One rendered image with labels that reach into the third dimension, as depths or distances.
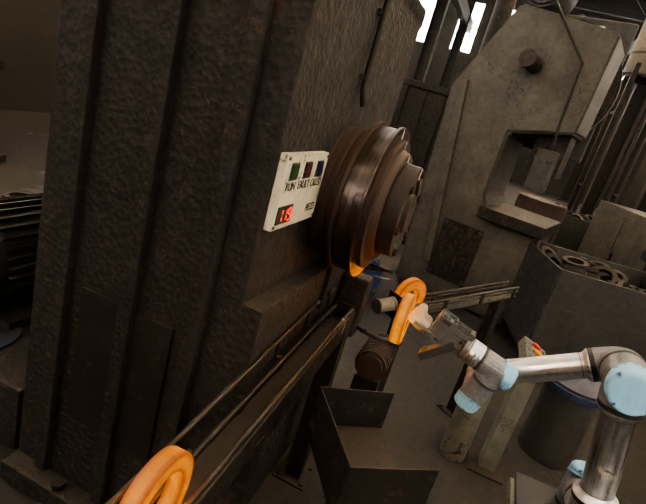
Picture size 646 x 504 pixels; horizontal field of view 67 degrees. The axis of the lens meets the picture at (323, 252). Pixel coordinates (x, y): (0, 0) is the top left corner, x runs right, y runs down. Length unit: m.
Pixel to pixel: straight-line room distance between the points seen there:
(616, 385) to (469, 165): 2.94
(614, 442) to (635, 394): 0.16
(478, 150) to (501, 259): 0.89
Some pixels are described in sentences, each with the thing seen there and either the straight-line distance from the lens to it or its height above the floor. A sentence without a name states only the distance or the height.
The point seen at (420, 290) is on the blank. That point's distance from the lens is 2.06.
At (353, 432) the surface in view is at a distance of 1.33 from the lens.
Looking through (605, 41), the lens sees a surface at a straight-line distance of 4.11.
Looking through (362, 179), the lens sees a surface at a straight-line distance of 1.29.
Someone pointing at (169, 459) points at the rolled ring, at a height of 0.78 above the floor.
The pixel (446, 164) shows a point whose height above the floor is 1.10.
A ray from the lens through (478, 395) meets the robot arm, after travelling 1.52.
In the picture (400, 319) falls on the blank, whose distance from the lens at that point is 1.42.
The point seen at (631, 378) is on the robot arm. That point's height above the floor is 0.93.
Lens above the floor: 1.39
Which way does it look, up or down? 18 degrees down
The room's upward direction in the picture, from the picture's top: 16 degrees clockwise
